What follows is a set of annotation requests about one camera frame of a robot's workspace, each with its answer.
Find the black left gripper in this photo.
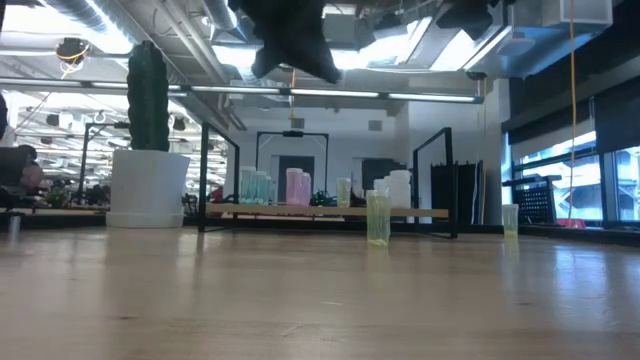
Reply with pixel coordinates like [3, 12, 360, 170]
[229, 0, 344, 85]

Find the yellow clear medicine bottle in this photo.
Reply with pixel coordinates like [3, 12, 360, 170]
[336, 177, 353, 208]
[502, 203, 520, 240]
[366, 188, 392, 248]

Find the long ceiling light bar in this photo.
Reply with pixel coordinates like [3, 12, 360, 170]
[0, 77, 485, 105]

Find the grey ceiling unit box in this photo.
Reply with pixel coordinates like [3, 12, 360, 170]
[323, 13, 357, 49]

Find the background door panel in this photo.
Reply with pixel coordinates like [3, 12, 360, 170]
[277, 155, 316, 197]

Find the dark background monitor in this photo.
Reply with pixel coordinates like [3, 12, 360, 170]
[360, 158, 409, 192]

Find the green cactus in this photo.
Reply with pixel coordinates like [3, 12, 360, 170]
[126, 39, 171, 153]

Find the white planter pot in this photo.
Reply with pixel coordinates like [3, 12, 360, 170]
[105, 148, 192, 230]

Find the black standing panel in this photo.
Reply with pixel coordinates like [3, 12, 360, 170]
[430, 160, 485, 225]

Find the wooden background table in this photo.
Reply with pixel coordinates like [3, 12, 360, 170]
[17, 206, 109, 217]

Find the person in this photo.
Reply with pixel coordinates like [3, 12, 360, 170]
[17, 144, 46, 195]

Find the black perforated rack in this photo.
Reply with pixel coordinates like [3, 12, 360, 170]
[502, 174, 563, 226]

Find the white ceiling unit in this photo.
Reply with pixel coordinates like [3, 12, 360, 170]
[542, 0, 614, 29]

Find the black background screen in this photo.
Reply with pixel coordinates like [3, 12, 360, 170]
[0, 146, 29, 199]

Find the dark window blind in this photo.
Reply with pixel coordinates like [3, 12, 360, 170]
[593, 87, 640, 155]

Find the black background gantry frame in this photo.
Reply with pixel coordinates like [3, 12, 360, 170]
[79, 122, 132, 206]
[253, 130, 330, 204]

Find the silver ceiling air duct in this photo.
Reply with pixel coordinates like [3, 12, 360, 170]
[199, 0, 249, 42]

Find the black aluminium table frame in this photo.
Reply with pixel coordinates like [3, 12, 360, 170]
[17, 214, 640, 246]

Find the black yellow hanging cable reel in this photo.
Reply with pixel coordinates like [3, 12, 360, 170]
[54, 37, 92, 79]

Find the yellow hanging cord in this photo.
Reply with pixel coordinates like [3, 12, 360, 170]
[568, 0, 578, 207]

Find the grey metal post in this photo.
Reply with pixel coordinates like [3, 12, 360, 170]
[7, 212, 23, 250]

